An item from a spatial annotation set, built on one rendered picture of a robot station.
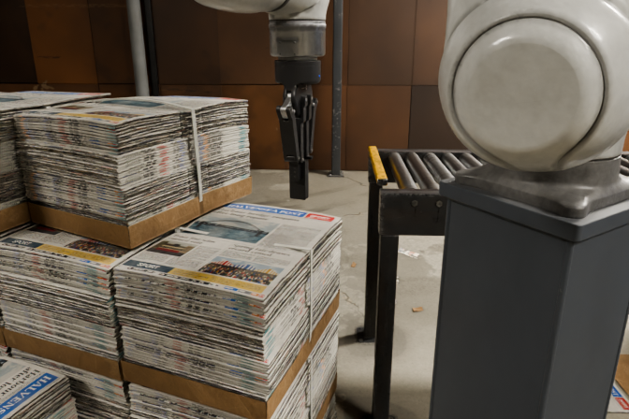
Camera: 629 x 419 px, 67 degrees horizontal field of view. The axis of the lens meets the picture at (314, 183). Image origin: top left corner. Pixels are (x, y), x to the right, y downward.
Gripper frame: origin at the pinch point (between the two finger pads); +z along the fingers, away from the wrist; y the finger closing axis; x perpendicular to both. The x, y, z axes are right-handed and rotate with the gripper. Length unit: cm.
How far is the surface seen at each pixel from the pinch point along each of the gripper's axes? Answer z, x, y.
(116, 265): 13.6, -27.1, 16.4
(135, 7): -49, -263, -276
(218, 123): -6.0, -24.2, -13.9
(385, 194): 16.1, 6.1, -45.7
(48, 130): -7.4, -45.5, 9.9
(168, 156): -2.1, -26.0, 1.3
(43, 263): 14.9, -41.8, 18.4
